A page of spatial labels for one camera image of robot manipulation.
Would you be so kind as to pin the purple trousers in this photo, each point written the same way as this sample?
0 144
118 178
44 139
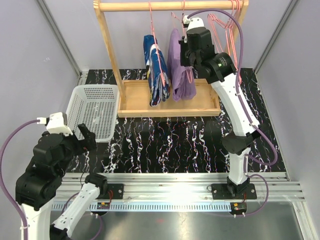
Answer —
181 88

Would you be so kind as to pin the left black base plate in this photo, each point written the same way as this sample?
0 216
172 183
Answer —
115 191

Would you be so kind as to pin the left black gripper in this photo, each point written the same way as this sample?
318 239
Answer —
89 136

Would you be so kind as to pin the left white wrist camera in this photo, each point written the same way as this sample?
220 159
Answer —
56 123

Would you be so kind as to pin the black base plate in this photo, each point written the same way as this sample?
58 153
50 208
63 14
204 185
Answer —
224 191
115 191

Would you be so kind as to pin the wooden clothes rack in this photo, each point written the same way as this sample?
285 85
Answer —
134 94

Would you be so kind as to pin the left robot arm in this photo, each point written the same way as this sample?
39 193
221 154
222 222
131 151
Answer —
36 188

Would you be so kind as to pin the blue patterned trousers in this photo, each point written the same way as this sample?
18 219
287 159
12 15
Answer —
157 75

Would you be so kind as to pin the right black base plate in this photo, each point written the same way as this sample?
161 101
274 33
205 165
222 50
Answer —
224 191

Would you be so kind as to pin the white slotted cable duct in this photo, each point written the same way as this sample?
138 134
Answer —
118 206

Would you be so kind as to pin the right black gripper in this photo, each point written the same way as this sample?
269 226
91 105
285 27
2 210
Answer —
184 45

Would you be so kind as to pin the white plastic basket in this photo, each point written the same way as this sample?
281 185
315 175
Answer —
96 106

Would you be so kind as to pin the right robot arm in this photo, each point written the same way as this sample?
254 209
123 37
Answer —
221 73

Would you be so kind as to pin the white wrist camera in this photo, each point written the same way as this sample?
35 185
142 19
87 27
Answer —
56 123
191 23

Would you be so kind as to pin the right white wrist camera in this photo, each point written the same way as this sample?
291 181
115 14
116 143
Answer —
191 23

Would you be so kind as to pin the aluminium rail frame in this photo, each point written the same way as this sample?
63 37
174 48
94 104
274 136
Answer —
195 187

